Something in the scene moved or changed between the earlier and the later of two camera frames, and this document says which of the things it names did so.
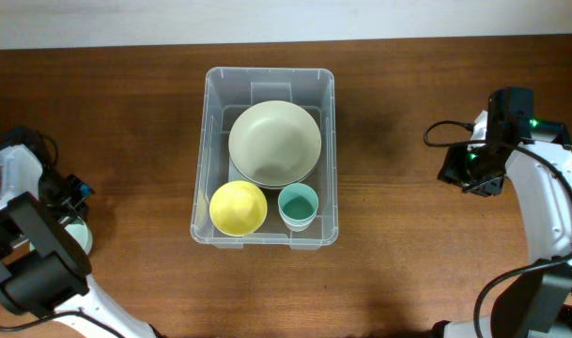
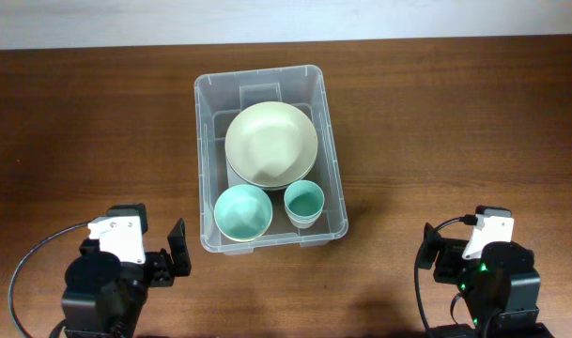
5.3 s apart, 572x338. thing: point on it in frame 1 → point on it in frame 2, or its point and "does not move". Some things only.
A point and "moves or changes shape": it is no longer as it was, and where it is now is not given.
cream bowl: [274, 145] does not move
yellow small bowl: [238, 207] → [242, 240]
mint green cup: [298, 203] moves or changes shape
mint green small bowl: [82, 233] → [243, 213]
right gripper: [450, 171] → [451, 254]
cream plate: [273, 169] does not move
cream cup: [298, 228] → [303, 219]
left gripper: [81, 206] → [164, 272]
